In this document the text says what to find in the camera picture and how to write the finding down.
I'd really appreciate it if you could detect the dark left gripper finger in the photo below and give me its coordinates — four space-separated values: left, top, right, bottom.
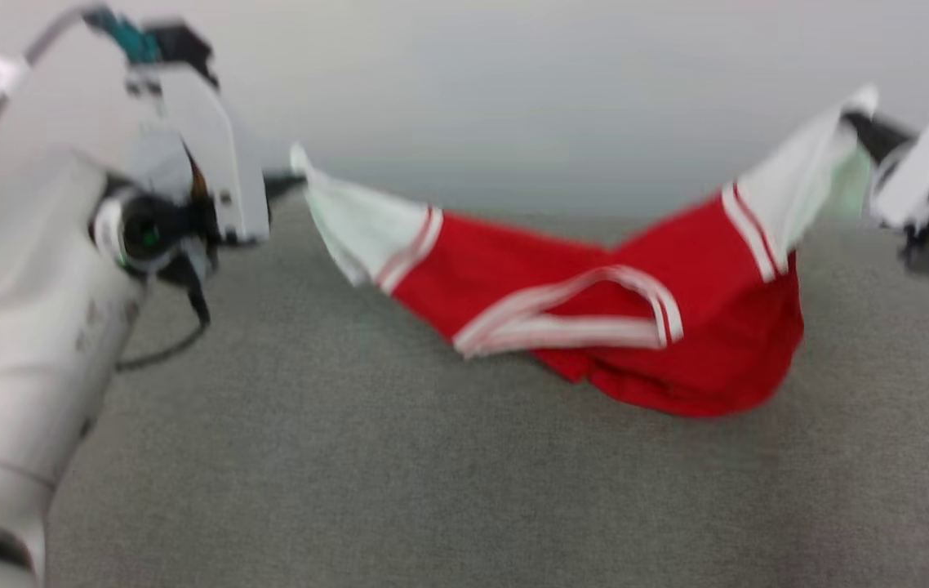
264 172 309 202

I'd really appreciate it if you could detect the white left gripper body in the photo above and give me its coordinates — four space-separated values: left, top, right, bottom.
96 65 272 280

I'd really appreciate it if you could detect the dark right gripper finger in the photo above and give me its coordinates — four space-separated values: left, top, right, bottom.
843 109 919 166

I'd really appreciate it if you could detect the red white baseball shirt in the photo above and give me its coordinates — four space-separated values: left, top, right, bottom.
289 84 880 419

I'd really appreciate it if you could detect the thin black cable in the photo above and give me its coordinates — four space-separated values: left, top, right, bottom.
116 276 213 373

